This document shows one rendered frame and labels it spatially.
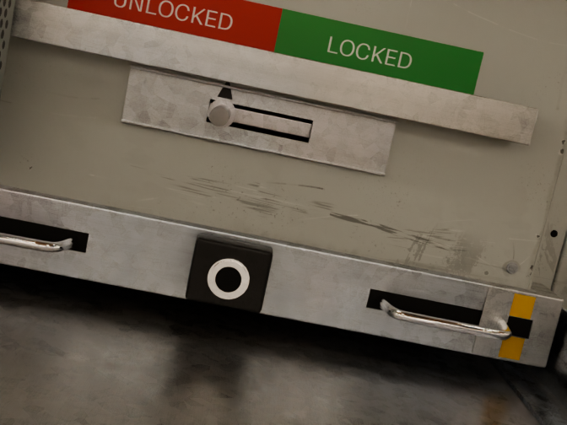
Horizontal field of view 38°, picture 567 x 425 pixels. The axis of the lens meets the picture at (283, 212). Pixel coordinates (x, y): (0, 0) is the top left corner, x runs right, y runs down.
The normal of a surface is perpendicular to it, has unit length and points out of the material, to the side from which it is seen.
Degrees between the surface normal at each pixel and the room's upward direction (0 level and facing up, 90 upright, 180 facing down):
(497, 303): 90
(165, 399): 0
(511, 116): 90
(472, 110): 90
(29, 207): 90
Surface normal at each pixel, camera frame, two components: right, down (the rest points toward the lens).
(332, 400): 0.21, -0.97
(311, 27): 0.04, 0.17
